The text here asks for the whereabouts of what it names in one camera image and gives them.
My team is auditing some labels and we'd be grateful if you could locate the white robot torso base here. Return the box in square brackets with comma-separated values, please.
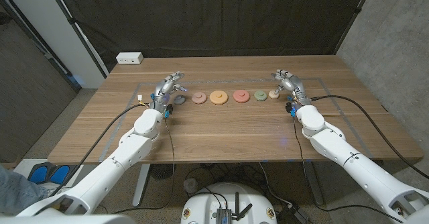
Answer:
[180, 182, 278, 224]

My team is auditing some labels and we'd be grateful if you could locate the blue foot pedal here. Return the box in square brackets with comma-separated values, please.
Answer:
[27, 163, 71, 185]

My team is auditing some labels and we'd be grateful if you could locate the black backdrop stand pole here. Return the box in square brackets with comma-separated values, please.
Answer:
[333, 0, 376, 56]
[45, 0, 110, 77]

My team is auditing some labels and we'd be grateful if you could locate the coral red toy ring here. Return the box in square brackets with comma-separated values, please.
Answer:
[233, 89, 251, 104]

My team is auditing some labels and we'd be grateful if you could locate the thin black left wrist cable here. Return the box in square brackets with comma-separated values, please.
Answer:
[113, 116, 176, 215]

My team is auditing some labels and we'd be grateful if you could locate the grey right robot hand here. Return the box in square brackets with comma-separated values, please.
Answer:
[270, 68, 312, 107]

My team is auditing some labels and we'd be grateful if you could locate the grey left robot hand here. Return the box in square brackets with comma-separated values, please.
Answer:
[149, 70, 188, 115]

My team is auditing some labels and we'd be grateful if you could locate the white power strip box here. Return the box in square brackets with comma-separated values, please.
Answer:
[115, 52, 144, 65]

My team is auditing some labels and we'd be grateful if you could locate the black power adapter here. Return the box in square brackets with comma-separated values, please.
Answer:
[276, 203, 309, 224]

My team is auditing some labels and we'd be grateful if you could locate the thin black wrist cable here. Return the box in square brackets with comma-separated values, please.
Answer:
[113, 116, 176, 215]
[293, 115, 403, 223]

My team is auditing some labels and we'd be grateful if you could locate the pink toy ring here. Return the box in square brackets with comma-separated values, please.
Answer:
[191, 91, 208, 105]

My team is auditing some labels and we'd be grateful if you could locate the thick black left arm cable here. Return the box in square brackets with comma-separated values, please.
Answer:
[48, 103, 150, 197]

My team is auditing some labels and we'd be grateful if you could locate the grey table leg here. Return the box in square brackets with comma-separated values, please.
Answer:
[301, 162, 324, 207]

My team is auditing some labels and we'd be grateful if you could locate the person leg in jeans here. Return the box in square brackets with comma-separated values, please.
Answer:
[0, 165, 50, 217]

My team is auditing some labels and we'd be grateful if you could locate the small black floor fan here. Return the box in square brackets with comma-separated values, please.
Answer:
[149, 163, 178, 180]

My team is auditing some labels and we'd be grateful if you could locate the grey round floor object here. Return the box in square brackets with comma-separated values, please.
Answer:
[183, 178, 199, 194]

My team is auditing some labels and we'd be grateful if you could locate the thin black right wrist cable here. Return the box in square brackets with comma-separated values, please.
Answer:
[293, 115, 403, 223]

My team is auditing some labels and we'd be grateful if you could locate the grey antenna radio box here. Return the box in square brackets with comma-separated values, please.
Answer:
[214, 192, 254, 224]

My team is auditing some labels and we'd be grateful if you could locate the white table leg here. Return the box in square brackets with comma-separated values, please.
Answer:
[132, 163, 151, 207]

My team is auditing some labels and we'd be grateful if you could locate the black backdrop curtain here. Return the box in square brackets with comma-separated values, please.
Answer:
[52, 0, 373, 71]

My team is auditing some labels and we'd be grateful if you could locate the large orange toy ring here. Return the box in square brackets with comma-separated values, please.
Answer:
[209, 90, 229, 105]

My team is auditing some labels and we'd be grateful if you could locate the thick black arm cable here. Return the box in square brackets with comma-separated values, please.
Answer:
[48, 103, 150, 197]
[310, 95, 429, 180]

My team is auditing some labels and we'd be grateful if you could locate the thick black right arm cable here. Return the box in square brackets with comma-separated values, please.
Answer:
[310, 95, 429, 180]

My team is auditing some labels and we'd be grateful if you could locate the white floor platform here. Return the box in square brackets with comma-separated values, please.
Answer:
[13, 158, 84, 198]

